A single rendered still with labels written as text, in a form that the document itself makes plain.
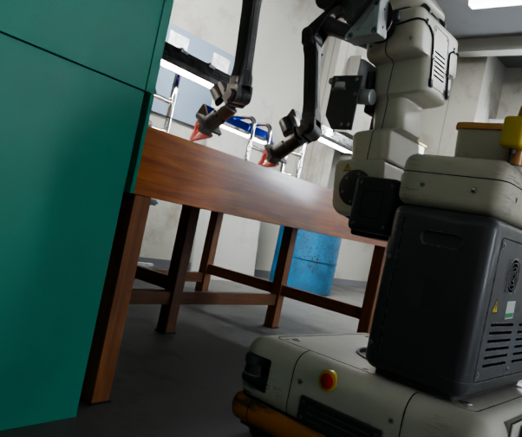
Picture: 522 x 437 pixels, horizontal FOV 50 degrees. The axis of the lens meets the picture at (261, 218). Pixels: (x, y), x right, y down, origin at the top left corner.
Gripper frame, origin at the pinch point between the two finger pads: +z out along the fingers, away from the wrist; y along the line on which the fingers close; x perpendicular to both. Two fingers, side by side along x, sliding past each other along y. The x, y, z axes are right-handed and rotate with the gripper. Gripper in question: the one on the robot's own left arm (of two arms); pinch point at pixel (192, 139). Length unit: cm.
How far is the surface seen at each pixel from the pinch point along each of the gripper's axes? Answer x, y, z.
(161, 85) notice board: -192, -170, 115
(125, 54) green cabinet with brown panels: 13, 59, -28
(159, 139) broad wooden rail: 22.8, 39.1, -14.5
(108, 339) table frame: 65, 40, 23
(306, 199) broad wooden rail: 26, -41, -13
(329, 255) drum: -47, -337, 113
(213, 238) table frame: -27, -127, 92
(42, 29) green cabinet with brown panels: 15, 81, -26
